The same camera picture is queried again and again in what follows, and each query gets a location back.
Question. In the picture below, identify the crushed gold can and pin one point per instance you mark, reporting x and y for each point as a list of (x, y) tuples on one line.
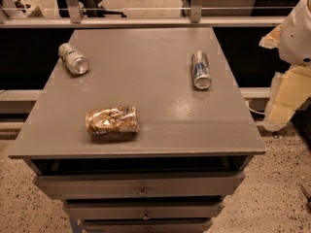
[(121, 119)]

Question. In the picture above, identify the metal railing frame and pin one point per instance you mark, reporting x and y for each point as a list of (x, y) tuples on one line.
[(145, 13)]

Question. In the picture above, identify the grey drawer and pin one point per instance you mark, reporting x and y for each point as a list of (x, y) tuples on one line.
[(139, 185), (147, 226), (143, 210)]

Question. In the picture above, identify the middle grey drawer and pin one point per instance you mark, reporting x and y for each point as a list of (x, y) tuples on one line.
[(143, 210)]

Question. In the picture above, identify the top grey drawer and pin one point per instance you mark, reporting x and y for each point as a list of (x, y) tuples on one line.
[(139, 185)]

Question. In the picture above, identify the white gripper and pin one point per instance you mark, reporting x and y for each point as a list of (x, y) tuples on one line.
[(297, 38)]

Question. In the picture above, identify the blue silver redbull can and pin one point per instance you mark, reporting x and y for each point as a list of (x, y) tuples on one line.
[(200, 71)]

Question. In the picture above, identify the grey drawer cabinet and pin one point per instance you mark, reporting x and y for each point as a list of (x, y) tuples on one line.
[(151, 139)]

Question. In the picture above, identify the bottom grey drawer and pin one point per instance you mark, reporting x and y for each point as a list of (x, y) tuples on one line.
[(147, 226)]

